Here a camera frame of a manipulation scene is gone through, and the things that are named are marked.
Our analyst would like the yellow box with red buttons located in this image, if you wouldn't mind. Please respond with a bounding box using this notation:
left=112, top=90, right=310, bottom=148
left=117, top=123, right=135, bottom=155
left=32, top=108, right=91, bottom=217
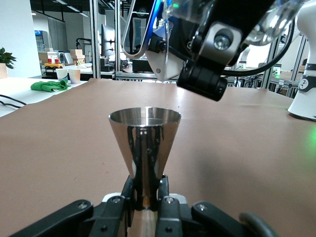
left=43, top=58, right=64, bottom=70

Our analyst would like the green potted plant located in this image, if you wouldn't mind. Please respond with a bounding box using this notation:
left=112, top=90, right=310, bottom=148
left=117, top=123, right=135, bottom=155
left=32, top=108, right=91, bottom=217
left=0, top=47, right=17, bottom=79

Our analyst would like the cardboard box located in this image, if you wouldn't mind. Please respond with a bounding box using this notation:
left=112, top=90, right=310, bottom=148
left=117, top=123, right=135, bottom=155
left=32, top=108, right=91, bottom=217
left=70, top=49, right=86, bottom=65

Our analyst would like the white side table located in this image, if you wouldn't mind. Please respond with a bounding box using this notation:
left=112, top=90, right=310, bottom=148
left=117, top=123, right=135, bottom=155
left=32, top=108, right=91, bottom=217
left=0, top=77, right=88, bottom=118

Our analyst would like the brown table cover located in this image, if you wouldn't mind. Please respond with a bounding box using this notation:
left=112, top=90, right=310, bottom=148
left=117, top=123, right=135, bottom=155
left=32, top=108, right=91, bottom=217
left=0, top=78, right=316, bottom=237

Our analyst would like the stainless steel double jigger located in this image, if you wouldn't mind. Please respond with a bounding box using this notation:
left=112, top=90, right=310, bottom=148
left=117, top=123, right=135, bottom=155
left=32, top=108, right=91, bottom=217
left=108, top=106, right=183, bottom=237

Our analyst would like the green cloth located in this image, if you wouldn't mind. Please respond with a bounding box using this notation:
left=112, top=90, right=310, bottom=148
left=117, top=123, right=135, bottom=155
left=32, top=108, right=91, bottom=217
left=30, top=79, right=72, bottom=93

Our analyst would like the aluminium frame post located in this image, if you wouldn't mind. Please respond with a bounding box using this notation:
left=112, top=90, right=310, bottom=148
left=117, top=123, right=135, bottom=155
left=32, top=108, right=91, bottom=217
left=89, top=0, right=102, bottom=80

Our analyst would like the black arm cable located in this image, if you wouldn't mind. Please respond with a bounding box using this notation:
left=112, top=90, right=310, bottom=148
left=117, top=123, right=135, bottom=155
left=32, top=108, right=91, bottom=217
left=177, top=14, right=302, bottom=102
left=238, top=211, right=281, bottom=237

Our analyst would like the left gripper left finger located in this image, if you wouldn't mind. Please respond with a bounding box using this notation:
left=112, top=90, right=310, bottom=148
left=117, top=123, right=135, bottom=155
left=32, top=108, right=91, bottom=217
left=9, top=174, right=137, bottom=237

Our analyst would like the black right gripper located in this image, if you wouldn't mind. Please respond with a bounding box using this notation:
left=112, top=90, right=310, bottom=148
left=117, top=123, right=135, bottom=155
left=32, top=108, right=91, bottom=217
left=170, top=0, right=275, bottom=74

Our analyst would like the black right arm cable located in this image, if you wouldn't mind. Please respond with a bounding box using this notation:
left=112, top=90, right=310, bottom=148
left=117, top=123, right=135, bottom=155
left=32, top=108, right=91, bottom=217
left=177, top=14, right=302, bottom=102

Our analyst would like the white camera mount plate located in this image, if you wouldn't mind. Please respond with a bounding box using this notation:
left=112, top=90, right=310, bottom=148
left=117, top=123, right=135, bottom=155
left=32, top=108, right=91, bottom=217
left=145, top=23, right=190, bottom=82

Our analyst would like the small clear glass measuring cup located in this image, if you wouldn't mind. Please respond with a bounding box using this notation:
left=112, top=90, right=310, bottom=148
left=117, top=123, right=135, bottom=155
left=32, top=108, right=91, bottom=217
left=246, top=0, right=306, bottom=47

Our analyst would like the white paper cup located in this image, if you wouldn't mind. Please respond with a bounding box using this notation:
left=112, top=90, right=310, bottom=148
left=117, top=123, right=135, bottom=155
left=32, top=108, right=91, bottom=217
left=55, top=68, right=69, bottom=81
left=68, top=69, right=81, bottom=84

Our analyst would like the glass door drinks fridge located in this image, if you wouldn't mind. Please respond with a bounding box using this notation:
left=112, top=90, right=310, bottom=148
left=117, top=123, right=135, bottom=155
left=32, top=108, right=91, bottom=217
left=34, top=30, right=45, bottom=53

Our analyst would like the black cable on white table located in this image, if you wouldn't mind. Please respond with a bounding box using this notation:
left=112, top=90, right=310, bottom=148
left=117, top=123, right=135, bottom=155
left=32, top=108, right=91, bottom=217
left=0, top=94, right=27, bottom=109

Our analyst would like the black computer monitor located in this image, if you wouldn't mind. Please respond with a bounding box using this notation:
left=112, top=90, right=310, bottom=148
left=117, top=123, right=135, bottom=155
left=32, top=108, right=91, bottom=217
left=100, top=24, right=117, bottom=57

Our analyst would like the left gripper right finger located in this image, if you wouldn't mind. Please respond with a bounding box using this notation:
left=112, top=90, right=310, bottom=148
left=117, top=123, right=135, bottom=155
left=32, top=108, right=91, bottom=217
left=155, top=174, right=247, bottom=237

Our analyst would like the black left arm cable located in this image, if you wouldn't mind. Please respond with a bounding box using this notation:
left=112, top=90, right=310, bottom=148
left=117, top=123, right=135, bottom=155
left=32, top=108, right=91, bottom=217
left=238, top=211, right=281, bottom=237

